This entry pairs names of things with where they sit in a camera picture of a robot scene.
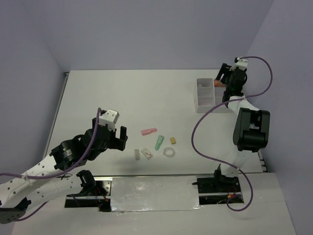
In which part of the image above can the yellow eraser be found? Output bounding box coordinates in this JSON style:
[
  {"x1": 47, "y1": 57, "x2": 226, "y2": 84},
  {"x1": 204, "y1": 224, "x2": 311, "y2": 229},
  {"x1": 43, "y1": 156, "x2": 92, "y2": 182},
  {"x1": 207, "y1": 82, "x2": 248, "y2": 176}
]
[{"x1": 170, "y1": 137, "x2": 176, "y2": 144}]

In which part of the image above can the purple cable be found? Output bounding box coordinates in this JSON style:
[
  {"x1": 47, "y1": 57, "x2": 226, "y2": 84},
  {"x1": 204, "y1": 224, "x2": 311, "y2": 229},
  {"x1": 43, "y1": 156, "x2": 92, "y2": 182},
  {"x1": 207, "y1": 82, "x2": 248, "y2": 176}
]
[
  {"x1": 0, "y1": 107, "x2": 103, "y2": 222},
  {"x1": 191, "y1": 56, "x2": 273, "y2": 212}
]

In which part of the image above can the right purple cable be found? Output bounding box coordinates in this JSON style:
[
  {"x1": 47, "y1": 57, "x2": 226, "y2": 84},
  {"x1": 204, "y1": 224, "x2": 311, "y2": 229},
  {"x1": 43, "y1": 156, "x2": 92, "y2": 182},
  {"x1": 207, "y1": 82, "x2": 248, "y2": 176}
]
[{"x1": 191, "y1": 56, "x2": 273, "y2": 212}]

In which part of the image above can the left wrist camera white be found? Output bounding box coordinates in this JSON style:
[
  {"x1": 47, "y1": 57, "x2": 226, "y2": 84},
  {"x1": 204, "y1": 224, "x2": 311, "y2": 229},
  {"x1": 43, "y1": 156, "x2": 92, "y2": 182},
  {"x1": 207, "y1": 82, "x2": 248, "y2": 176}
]
[{"x1": 99, "y1": 109, "x2": 120, "y2": 131}]

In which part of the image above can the green stapler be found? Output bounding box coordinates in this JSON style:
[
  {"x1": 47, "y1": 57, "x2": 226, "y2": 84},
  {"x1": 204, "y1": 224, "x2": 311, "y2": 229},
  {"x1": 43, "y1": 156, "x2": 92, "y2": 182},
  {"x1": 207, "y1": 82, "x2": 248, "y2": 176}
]
[{"x1": 155, "y1": 135, "x2": 164, "y2": 151}]

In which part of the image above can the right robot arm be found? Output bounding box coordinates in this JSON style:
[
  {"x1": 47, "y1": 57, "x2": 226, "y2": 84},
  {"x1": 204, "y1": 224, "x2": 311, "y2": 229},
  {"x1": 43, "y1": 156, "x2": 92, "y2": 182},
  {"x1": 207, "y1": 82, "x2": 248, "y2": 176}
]
[{"x1": 213, "y1": 58, "x2": 270, "y2": 191}]

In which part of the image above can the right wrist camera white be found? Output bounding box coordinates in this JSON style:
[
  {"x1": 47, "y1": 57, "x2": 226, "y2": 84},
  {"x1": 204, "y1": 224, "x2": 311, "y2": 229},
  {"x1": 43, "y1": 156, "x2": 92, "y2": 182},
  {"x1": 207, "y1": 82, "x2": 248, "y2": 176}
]
[{"x1": 229, "y1": 57, "x2": 248, "y2": 71}]

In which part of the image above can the white compartment container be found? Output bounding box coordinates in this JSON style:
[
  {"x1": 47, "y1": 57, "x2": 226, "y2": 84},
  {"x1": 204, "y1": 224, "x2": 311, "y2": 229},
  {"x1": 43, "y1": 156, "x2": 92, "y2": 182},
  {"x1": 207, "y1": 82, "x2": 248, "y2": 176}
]
[
  {"x1": 194, "y1": 78, "x2": 215, "y2": 113},
  {"x1": 213, "y1": 87, "x2": 232, "y2": 114}
]

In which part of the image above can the orange capped clear tube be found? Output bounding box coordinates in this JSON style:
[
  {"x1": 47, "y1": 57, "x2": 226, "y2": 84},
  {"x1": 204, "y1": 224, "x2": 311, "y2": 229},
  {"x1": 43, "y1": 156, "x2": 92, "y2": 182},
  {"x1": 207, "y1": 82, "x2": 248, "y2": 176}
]
[{"x1": 214, "y1": 79, "x2": 225, "y2": 88}]

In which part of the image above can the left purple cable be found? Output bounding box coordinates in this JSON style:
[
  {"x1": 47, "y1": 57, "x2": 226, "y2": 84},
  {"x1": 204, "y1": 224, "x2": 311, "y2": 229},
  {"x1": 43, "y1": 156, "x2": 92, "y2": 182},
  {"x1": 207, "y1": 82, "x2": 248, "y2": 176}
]
[{"x1": 0, "y1": 107, "x2": 103, "y2": 222}]

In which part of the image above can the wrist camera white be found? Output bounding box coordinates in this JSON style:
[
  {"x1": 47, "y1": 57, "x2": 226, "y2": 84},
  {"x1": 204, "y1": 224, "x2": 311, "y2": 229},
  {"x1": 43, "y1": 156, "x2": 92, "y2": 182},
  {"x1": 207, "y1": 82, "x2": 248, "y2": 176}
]
[
  {"x1": 99, "y1": 109, "x2": 120, "y2": 131},
  {"x1": 229, "y1": 57, "x2": 248, "y2": 71}
]

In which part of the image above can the silver foil covered plate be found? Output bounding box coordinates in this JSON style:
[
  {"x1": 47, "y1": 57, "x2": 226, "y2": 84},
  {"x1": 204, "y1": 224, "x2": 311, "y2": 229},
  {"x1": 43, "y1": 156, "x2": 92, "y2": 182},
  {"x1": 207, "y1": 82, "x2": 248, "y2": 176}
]
[{"x1": 111, "y1": 176, "x2": 200, "y2": 212}]

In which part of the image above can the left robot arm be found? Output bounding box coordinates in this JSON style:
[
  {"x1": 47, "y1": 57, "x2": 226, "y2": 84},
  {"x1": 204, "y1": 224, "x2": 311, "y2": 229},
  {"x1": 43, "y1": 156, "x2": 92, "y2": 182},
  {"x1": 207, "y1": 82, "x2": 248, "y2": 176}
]
[{"x1": 0, "y1": 120, "x2": 128, "y2": 224}]

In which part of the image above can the right white compartment container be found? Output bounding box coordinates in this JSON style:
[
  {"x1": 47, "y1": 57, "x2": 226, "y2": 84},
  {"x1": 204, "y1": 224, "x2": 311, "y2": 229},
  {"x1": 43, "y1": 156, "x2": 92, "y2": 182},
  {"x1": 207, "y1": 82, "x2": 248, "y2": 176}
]
[{"x1": 213, "y1": 87, "x2": 232, "y2": 114}]

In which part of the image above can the clear tape roll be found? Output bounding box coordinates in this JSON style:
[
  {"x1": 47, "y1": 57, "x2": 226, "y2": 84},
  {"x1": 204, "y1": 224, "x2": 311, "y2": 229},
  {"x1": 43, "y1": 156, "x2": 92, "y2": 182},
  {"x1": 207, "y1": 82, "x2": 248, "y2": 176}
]
[{"x1": 163, "y1": 147, "x2": 175, "y2": 158}]

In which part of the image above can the left white compartment container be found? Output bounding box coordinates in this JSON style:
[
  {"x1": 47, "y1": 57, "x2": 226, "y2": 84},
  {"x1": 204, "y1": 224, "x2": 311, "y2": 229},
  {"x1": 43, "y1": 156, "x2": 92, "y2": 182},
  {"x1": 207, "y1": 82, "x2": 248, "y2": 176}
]
[{"x1": 194, "y1": 78, "x2": 215, "y2": 113}]

